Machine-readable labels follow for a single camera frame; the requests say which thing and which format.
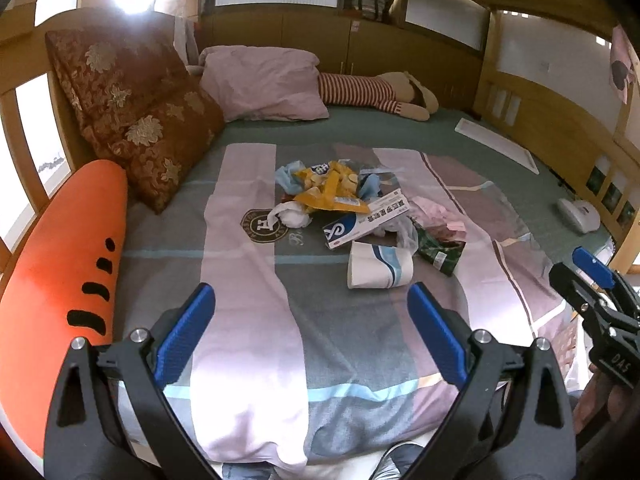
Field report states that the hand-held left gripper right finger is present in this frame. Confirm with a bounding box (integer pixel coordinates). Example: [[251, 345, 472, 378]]
[[395, 282, 578, 480]]

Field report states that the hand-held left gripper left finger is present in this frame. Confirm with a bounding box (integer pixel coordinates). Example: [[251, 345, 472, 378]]
[[44, 282, 223, 480]]

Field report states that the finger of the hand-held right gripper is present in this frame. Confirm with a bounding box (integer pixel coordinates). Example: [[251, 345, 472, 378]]
[[571, 246, 640, 311], [548, 261, 640, 346]]

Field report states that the white paper cup blue stripe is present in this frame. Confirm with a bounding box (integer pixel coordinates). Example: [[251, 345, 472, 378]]
[[347, 240, 416, 290]]

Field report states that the blue and white medicine box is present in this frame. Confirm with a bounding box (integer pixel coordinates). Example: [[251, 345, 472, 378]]
[[321, 190, 411, 251]]

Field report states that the person's right hand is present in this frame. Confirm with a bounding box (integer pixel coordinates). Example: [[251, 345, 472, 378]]
[[572, 364, 626, 436]]

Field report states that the small white appliance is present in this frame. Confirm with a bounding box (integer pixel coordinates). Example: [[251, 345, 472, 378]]
[[556, 197, 602, 234]]

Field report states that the pink grey patterned bed sheet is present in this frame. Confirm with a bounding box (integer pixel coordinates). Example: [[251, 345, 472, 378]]
[[115, 141, 581, 471]]

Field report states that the green snack wrapper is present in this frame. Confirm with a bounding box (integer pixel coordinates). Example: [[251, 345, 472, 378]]
[[414, 224, 467, 278]]

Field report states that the clear plastic bag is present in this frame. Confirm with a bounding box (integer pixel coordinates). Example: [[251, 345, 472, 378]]
[[375, 216, 420, 252]]

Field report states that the crumpled pink paper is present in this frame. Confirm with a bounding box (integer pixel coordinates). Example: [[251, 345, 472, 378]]
[[411, 196, 468, 241]]

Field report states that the orange carrot plush pillow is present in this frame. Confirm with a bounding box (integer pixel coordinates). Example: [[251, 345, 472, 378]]
[[0, 160, 130, 461]]

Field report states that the flat white box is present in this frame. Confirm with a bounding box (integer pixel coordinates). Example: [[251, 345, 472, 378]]
[[454, 117, 541, 176]]

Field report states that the crumpled white tissue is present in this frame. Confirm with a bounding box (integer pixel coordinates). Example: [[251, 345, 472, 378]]
[[267, 201, 315, 231]]

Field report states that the yellow snack bag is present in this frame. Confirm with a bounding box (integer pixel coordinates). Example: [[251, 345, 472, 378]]
[[292, 160, 372, 215]]

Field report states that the brown floral cushion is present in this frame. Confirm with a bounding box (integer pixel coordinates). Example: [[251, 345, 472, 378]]
[[82, 80, 226, 216], [45, 27, 193, 133]]

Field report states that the blue face mask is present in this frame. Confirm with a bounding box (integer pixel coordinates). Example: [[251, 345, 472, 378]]
[[274, 160, 307, 195]]

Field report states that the pink hanging cloth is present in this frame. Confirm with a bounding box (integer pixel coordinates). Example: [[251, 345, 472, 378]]
[[608, 24, 638, 106]]

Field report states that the green bed sheet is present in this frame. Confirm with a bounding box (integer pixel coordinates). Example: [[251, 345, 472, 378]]
[[190, 105, 611, 241]]

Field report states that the striped plush doll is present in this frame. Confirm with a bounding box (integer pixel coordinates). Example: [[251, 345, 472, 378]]
[[318, 71, 440, 122]]

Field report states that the pink pillow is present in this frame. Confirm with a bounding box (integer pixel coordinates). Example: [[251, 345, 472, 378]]
[[199, 45, 331, 123]]

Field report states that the wooden headboard cabinet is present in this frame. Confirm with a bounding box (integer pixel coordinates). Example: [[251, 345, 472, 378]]
[[199, 9, 487, 111]]

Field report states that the wooden bed side rail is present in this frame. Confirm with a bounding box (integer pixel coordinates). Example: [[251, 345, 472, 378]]
[[472, 10, 640, 273]]

